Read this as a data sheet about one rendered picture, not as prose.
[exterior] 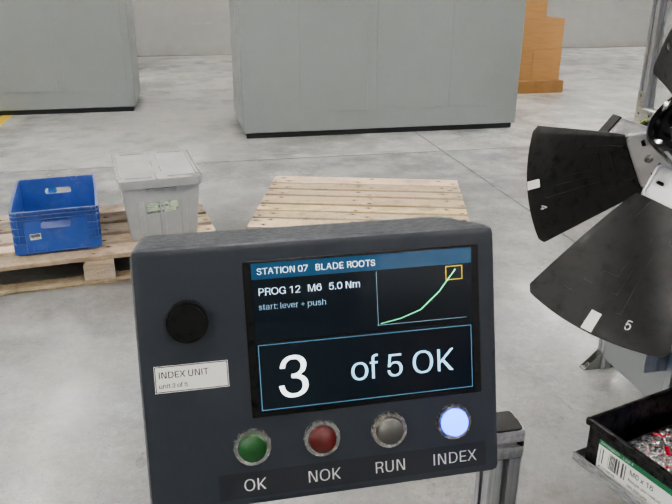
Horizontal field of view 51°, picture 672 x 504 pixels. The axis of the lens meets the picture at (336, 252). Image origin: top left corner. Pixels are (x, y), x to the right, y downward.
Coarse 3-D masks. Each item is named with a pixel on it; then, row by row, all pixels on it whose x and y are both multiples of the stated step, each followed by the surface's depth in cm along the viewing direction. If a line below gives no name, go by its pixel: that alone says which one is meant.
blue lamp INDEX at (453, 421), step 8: (448, 408) 53; (456, 408) 53; (464, 408) 53; (440, 416) 52; (448, 416) 52; (456, 416) 52; (464, 416) 52; (440, 424) 53; (448, 424) 52; (456, 424) 52; (464, 424) 52; (440, 432) 53; (448, 432) 52; (456, 432) 52; (464, 432) 53
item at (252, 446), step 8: (248, 432) 50; (256, 432) 50; (264, 432) 50; (240, 440) 50; (248, 440) 49; (256, 440) 49; (264, 440) 50; (240, 448) 49; (248, 448) 49; (256, 448) 49; (264, 448) 50; (240, 456) 50; (248, 456) 49; (256, 456) 49; (264, 456) 50; (248, 464) 50; (256, 464) 50
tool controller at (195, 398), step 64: (192, 256) 48; (256, 256) 49; (320, 256) 50; (384, 256) 50; (448, 256) 51; (192, 320) 47; (256, 320) 49; (320, 320) 50; (384, 320) 51; (448, 320) 52; (192, 384) 49; (256, 384) 50; (384, 384) 51; (448, 384) 52; (192, 448) 49; (384, 448) 52; (448, 448) 53
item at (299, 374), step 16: (256, 352) 49; (272, 352) 50; (288, 352) 50; (304, 352) 50; (320, 352) 50; (272, 368) 50; (288, 368) 50; (304, 368) 50; (320, 368) 50; (272, 384) 50; (288, 384) 50; (304, 384) 50; (320, 384) 50; (272, 400) 50; (288, 400) 50; (304, 400) 50; (320, 400) 51
